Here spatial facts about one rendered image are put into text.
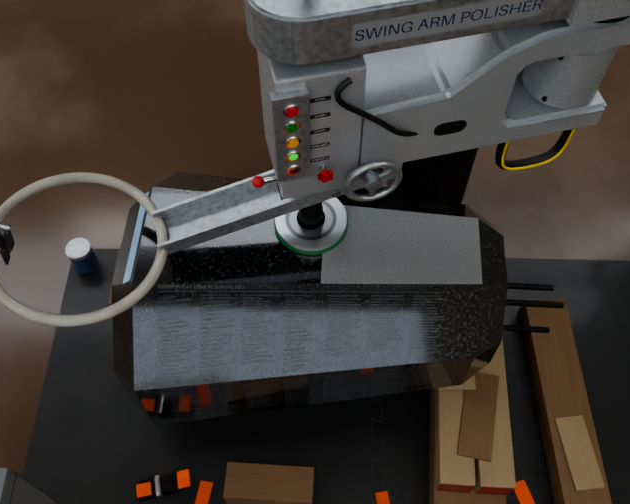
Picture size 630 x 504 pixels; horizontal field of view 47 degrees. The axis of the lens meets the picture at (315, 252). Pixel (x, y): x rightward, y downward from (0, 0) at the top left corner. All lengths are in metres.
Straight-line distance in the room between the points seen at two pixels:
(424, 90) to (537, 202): 1.71
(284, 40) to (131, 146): 2.11
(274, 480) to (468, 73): 1.51
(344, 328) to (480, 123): 0.70
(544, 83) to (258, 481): 1.56
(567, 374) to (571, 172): 1.05
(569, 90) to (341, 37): 0.67
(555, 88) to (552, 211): 1.49
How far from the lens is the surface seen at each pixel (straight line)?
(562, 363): 2.84
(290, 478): 2.56
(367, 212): 2.17
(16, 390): 3.01
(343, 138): 1.69
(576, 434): 2.74
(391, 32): 1.49
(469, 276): 2.10
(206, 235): 1.98
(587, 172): 3.51
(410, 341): 2.12
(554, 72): 1.87
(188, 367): 2.17
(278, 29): 1.43
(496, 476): 2.51
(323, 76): 1.52
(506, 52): 1.70
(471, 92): 1.73
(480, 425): 2.54
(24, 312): 1.96
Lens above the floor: 2.62
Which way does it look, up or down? 59 degrees down
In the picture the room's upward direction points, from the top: straight up
